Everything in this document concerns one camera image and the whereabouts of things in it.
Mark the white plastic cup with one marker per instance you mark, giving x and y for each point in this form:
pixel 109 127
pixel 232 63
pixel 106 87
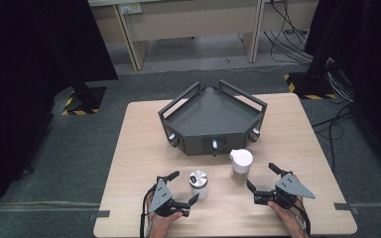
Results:
pixel 241 163

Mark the person's right hand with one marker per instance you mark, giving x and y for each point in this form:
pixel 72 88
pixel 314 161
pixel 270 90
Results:
pixel 292 219

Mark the person's left hand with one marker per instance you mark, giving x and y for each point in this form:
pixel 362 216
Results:
pixel 158 224

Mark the white wall socket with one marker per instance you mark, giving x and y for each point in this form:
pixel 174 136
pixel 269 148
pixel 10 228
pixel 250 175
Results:
pixel 130 8

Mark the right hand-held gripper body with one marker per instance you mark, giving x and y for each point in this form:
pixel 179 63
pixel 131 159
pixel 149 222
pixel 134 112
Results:
pixel 289 188

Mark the white jar with silver lid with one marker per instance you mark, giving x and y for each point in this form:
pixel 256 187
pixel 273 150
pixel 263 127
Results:
pixel 199 185

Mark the black stand with striped base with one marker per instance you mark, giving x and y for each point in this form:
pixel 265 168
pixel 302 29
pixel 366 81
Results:
pixel 84 99
pixel 311 84

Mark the black curtain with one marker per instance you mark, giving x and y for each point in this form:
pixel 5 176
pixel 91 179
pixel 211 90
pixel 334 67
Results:
pixel 373 82
pixel 29 82

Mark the dark grey corner shelf rack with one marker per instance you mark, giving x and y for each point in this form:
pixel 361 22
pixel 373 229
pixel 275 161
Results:
pixel 211 115

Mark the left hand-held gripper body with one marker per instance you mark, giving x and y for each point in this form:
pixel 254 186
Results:
pixel 160 196

